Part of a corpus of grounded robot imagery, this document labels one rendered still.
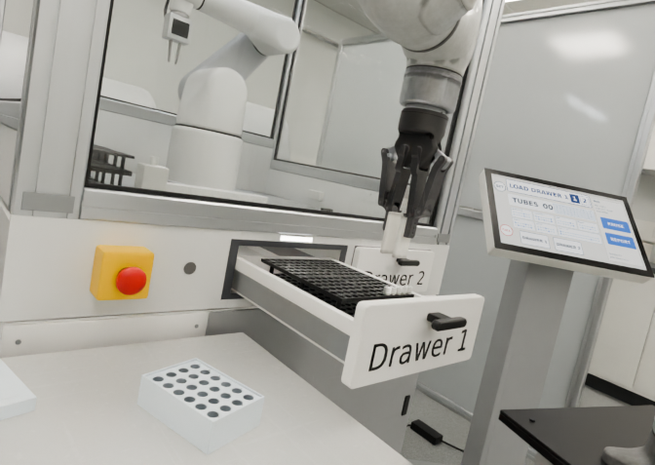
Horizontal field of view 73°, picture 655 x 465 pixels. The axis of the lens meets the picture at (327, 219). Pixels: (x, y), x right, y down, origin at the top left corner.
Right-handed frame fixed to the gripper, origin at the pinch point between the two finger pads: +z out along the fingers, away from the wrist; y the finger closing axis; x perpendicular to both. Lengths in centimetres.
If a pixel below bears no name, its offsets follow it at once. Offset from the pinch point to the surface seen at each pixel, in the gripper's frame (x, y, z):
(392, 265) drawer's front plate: -26.9, 20.9, 11.3
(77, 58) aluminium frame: 44, 23, -16
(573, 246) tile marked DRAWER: -90, 4, -1
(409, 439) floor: -108, 54, 101
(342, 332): 15.1, -6.7, 12.6
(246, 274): 14.9, 19.0, 12.7
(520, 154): -154, 59, -34
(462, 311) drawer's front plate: -5.9, -11.1, 9.2
